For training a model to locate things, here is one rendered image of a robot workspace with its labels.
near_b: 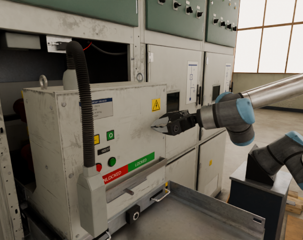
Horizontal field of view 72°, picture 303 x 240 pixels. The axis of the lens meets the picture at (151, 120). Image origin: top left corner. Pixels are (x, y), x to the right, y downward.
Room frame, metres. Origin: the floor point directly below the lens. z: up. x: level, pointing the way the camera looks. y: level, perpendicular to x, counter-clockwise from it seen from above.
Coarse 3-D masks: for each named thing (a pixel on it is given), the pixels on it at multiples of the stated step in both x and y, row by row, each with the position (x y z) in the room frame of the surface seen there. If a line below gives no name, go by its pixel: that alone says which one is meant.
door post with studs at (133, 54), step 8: (136, 32) 1.12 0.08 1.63; (136, 40) 1.12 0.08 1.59; (128, 48) 1.13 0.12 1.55; (136, 48) 1.12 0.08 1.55; (128, 56) 1.13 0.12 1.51; (136, 56) 1.12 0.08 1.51; (128, 64) 1.13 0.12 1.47; (136, 64) 1.12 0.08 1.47; (128, 72) 1.13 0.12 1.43; (136, 72) 1.12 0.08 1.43; (128, 80) 1.14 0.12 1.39; (136, 80) 1.12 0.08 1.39
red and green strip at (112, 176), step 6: (144, 156) 0.79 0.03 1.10; (150, 156) 0.82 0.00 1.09; (132, 162) 0.74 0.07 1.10; (138, 162) 0.76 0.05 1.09; (144, 162) 0.79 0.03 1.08; (120, 168) 0.69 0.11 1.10; (126, 168) 0.71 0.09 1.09; (132, 168) 0.74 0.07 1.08; (108, 174) 0.65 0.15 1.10; (114, 174) 0.67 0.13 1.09; (120, 174) 0.69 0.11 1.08; (108, 180) 0.65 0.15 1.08
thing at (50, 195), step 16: (32, 96) 0.62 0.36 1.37; (48, 96) 0.56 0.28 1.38; (32, 112) 0.64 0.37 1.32; (48, 112) 0.56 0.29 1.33; (32, 128) 0.65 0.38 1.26; (48, 128) 0.57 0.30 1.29; (32, 144) 0.66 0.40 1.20; (48, 144) 0.58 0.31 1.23; (48, 160) 0.59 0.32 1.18; (48, 176) 0.60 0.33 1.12; (64, 176) 0.53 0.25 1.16; (48, 192) 0.61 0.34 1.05; (64, 192) 0.54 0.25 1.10; (48, 208) 0.62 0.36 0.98; (64, 208) 0.55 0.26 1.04; (64, 224) 0.55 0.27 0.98
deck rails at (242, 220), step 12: (180, 192) 0.88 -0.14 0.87; (192, 192) 0.84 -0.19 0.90; (192, 204) 0.83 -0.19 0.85; (204, 204) 0.81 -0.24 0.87; (216, 204) 0.77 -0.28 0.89; (228, 204) 0.74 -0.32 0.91; (216, 216) 0.75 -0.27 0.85; (228, 216) 0.74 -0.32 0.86; (240, 216) 0.71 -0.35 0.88; (252, 216) 0.68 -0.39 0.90; (36, 228) 0.62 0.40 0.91; (240, 228) 0.68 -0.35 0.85; (252, 228) 0.68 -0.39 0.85
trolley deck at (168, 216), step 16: (160, 208) 0.81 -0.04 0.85; (176, 208) 0.81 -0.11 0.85; (192, 208) 0.81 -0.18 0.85; (128, 224) 0.71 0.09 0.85; (144, 224) 0.71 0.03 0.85; (160, 224) 0.71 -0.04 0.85; (176, 224) 0.71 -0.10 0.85; (192, 224) 0.71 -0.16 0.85; (208, 224) 0.71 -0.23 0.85; (224, 224) 0.71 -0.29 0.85
